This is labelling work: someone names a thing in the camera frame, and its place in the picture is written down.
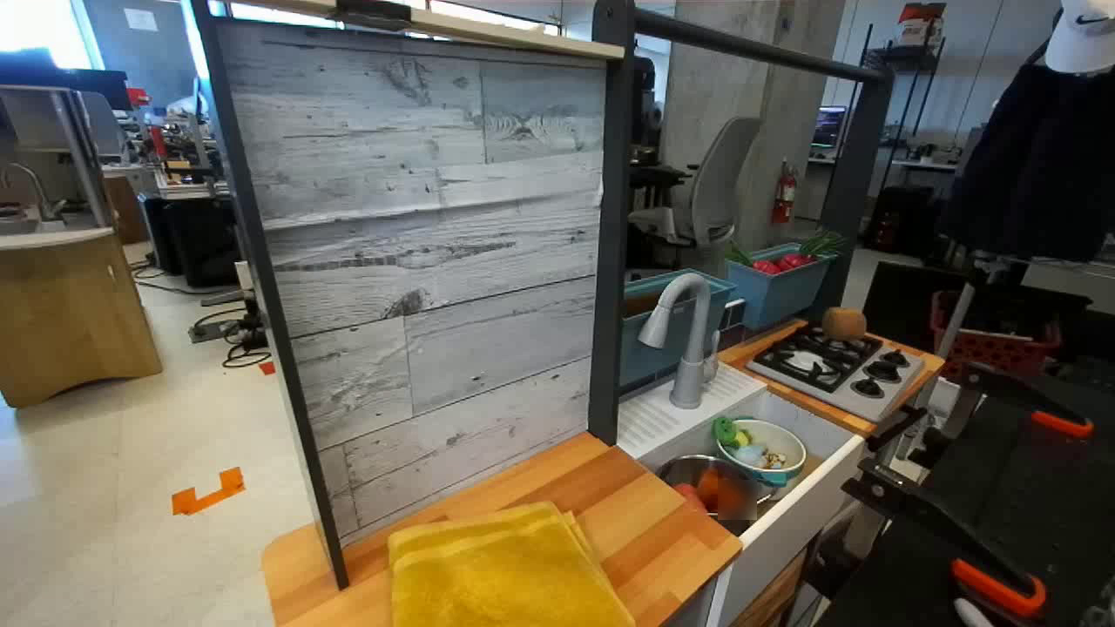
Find red plastic basket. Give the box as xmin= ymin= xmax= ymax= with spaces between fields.
xmin=927 ymin=289 xmax=1067 ymax=382

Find toy stove top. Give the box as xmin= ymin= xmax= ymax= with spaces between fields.
xmin=745 ymin=323 xmax=932 ymax=424

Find orange-handled bar clamp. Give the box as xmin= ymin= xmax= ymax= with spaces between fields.
xmin=842 ymin=457 xmax=1054 ymax=627
xmin=866 ymin=362 xmax=1099 ymax=457

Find black wire shelf rack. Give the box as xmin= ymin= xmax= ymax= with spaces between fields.
xmin=855 ymin=16 xmax=952 ymax=187

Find wooden shelf board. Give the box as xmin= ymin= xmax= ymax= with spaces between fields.
xmin=223 ymin=0 xmax=626 ymax=62

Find green yellow plush toy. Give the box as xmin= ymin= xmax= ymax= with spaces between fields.
xmin=711 ymin=417 xmax=759 ymax=461

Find grey office chair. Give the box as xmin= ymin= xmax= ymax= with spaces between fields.
xmin=626 ymin=115 xmax=767 ymax=254

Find black perforated board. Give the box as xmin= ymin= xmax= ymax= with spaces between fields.
xmin=811 ymin=370 xmax=1115 ymax=627

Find yellow towel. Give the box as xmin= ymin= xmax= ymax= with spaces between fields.
xmin=382 ymin=499 xmax=637 ymax=627

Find green toy vegetable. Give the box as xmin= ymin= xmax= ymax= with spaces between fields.
xmin=810 ymin=227 xmax=848 ymax=265

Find black floor cables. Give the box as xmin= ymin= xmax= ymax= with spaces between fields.
xmin=187 ymin=289 xmax=280 ymax=374

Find black storage bins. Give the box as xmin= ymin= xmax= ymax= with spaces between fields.
xmin=141 ymin=187 xmax=245 ymax=291

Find brown round ball toy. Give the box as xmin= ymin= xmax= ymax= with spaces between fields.
xmin=819 ymin=302 xmax=871 ymax=346

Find black metal frame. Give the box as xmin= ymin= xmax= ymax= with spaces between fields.
xmin=187 ymin=0 xmax=898 ymax=593

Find white sink unit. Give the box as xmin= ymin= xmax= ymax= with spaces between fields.
xmin=614 ymin=362 xmax=871 ymax=627

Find green patterned bowl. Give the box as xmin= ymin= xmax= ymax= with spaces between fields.
xmin=706 ymin=413 xmax=811 ymax=492

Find steel bowl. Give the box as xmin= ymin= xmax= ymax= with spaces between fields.
xmin=657 ymin=451 xmax=775 ymax=537

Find grey wood-plank panel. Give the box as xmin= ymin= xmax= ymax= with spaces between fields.
xmin=218 ymin=16 xmax=614 ymax=543

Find grey toy faucet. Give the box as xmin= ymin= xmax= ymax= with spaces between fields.
xmin=637 ymin=269 xmax=725 ymax=411

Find red toy vegetable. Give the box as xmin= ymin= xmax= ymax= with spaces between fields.
xmin=748 ymin=248 xmax=819 ymax=280

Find wooden cabinet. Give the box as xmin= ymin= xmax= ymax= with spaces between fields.
xmin=0 ymin=224 xmax=166 ymax=411

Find orange plush toy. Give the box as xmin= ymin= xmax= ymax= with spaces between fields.
xmin=694 ymin=465 xmax=753 ymax=515

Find black jacket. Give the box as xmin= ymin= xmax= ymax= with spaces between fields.
xmin=941 ymin=46 xmax=1115 ymax=265

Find red fire extinguisher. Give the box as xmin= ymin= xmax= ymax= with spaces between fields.
xmin=772 ymin=160 xmax=806 ymax=231

